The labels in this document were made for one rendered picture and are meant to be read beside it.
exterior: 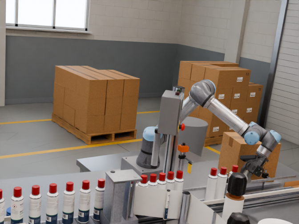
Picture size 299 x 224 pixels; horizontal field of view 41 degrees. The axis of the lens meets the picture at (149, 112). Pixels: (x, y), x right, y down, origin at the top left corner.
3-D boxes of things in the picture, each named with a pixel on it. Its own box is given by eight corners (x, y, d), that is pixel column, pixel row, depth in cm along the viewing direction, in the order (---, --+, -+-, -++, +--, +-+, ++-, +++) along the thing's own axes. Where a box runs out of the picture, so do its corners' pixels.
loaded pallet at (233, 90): (205, 147, 587) (216, 70, 558) (168, 130, 649) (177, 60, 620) (256, 138, 660) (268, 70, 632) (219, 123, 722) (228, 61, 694)
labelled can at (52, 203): (46, 230, 177) (48, 187, 172) (44, 223, 182) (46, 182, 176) (58, 228, 179) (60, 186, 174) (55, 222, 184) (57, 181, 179)
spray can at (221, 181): (217, 204, 218) (222, 170, 213) (211, 200, 223) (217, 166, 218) (224, 203, 221) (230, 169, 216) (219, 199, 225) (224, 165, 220)
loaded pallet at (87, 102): (136, 138, 591) (142, 79, 569) (86, 145, 541) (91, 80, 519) (96, 117, 682) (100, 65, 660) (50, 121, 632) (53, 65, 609)
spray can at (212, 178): (207, 206, 216) (212, 170, 211) (202, 201, 220) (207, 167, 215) (215, 204, 218) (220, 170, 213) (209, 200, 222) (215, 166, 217)
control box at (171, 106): (157, 133, 197) (161, 95, 193) (161, 124, 214) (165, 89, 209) (177, 136, 196) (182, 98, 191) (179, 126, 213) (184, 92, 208)
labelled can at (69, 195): (63, 227, 180) (65, 186, 175) (60, 221, 185) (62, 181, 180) (74, 225, 183) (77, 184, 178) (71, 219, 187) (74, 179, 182)
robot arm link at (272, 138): (269, 129, 235) (281, 137, 233) (258, 144, 236) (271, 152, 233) (270, 128, 228) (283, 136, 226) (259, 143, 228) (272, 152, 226)
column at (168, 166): (162, 205, 221) (177, 87, 205) (159, 201, 225) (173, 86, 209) (169, 204, 223) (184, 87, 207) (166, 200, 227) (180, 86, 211)
